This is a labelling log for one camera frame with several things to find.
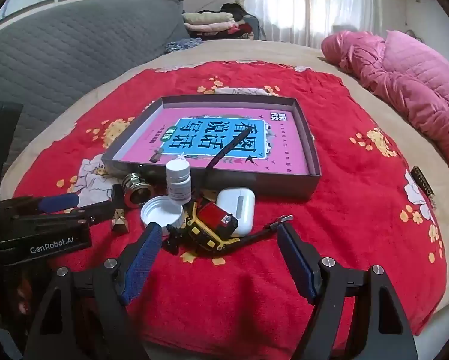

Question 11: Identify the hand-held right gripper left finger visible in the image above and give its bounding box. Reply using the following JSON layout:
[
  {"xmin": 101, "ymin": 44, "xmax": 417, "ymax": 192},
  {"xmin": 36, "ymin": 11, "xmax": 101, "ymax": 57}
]
[{"xmin": 22, "ymin": 222, "xmax": 163, "ymax": 360}]

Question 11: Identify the black hair claw clip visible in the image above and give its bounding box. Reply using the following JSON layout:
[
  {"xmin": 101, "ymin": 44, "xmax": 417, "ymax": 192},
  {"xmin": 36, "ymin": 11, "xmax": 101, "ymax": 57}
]
[{"xmin": 162, "ymin": 225, "xmax": 187, "ymax": 256}]

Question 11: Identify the pink and blue book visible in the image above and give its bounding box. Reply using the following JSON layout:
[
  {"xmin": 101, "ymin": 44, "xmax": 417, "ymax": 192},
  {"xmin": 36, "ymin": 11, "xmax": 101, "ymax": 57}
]
[{"xmin": 119, "ymin": 112, "xmax": 309, "ymax": 175}]

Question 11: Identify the grey quilted cover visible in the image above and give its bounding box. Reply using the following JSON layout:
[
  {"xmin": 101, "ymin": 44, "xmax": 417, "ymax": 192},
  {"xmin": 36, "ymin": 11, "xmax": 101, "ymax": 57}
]
[{"xmin": 0, "ymin": 0, "xmax": 191, "ymax": 181}]

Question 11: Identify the folded pink garment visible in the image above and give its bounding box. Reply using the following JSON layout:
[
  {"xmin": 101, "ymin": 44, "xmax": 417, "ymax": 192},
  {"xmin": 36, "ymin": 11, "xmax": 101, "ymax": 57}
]
[{"xmin": 185, "ymin": 22, "xmax": 240, "ymax": 34}]

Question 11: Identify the white earbuds case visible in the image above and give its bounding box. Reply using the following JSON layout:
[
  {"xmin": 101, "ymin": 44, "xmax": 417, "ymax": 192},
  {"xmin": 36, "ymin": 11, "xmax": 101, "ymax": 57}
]
[{"xmin": 216, "ymin": 188, "xmax": 256, "ymax": 238}]

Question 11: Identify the red floral blanket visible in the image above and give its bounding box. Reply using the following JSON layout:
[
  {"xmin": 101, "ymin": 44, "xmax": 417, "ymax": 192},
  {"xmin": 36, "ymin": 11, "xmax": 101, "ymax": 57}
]
[{"xmin": 12, "ymin": 62, "xmax": 449, "ymax": 359}]

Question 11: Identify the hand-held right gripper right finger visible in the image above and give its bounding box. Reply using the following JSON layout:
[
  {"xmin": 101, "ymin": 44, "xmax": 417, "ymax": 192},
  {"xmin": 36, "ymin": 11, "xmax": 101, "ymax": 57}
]
[{"xmin": 277, "ymin": 223, "xmax": 421, "ymax": 360}]

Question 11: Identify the black strip with gold print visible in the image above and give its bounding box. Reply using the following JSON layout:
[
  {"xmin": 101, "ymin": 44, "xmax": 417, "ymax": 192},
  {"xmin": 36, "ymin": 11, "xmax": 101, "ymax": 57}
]
[{"xmin": 412, "ymin": 166, "xmax": 437, "ymax": 209}]

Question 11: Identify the white curtain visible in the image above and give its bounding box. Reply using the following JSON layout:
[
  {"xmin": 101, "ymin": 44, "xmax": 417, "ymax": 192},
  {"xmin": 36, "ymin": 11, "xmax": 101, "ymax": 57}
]
[{"xmin": 243, "ymin": 0, "xmax": 394, "ymax": 49}]

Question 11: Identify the white plastic bottle cap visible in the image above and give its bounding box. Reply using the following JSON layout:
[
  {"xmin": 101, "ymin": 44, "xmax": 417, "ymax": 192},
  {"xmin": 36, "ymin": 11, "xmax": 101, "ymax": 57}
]
[{"xmin": 141, "ymin": 195, "xmax": 185, "ymax": 237}]

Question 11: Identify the blue patterned cloth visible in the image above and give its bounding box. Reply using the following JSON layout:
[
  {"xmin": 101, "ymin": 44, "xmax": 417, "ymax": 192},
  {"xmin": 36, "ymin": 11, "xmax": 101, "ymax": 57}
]
[{"xmin": 164, "ymin": 37, "xmax": 202, "ymax": 54}]

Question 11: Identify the grey cardboard box tray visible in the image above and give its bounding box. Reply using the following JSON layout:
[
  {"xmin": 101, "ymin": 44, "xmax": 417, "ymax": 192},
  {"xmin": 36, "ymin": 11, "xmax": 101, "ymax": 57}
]
[{"xmin": 101, "ymin": 95, "xmax": 321, "ymax": 202}]

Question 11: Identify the yellow and black digital watch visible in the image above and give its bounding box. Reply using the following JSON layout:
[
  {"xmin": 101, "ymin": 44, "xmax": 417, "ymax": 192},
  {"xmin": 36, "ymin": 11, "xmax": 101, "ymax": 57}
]
[{"xmin": 185, "ymin": 129, "xmax": 294, "ymax": 257}]

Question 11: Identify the pink quilted jacket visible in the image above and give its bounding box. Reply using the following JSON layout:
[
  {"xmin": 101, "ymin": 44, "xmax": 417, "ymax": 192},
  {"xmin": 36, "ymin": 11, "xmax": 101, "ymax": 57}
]
[{"xmin": 321, "ymin": 30, "xmax": 449, "ymax": 181}]

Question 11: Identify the pile of dark clothes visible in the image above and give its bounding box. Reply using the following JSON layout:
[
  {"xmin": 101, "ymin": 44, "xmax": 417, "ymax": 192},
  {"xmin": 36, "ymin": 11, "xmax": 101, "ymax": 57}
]
[{"xmin": 189, "ymin": 3, "xmax": 264, "ymax": 41}]

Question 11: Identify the folded beige garment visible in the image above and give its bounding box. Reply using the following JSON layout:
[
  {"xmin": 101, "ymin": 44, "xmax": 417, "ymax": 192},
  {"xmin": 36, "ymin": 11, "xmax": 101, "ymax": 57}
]
[{"xmin": 183, "ymin": 11, "xmax": 234, "ymax": 25}]

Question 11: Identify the metal pipe fitting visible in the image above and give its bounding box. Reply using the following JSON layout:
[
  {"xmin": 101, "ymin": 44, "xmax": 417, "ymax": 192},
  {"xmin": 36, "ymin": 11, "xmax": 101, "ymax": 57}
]
[{"xmin": 121, "ymin": 172, "xmax": 152, "ymax": 209}]

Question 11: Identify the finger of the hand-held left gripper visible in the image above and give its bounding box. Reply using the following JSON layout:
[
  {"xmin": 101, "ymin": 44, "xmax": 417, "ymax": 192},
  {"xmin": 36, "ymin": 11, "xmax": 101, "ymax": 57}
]
[
  {"xmin": 12, "ymin": 199, "xmax": 125, "ymax": 235},
  {"xmin": 0, "ymin": 193, "xmax": 80, "ymax": 220}
]

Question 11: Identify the white pill bottle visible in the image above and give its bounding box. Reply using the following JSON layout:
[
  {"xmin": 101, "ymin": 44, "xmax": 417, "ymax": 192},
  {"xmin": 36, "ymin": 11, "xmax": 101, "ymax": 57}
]
[{"xmin": 166, "ymin": 159, "xmax": 192, "ymax": 206}]

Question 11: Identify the red and black lighter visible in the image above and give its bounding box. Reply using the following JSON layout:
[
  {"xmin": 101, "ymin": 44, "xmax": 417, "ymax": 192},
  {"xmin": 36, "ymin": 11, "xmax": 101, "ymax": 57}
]
[{"xmin": 196, "ymin": 202, "xmax": 238, "ymax": 239}]

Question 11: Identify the black and gold hexagonal case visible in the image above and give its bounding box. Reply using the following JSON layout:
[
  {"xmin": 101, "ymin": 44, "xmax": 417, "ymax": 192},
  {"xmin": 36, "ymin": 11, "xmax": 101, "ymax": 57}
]
[{"xmin": 110, "ymin": 184, "xmax": 130, "ymax": 235}]

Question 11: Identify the beige bed sheet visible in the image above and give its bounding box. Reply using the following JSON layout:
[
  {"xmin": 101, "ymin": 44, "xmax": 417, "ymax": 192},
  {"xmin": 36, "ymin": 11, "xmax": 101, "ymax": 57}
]
[{"xmin": 0, "ymin": 39, "xmax": 449, "ymax": 346}]

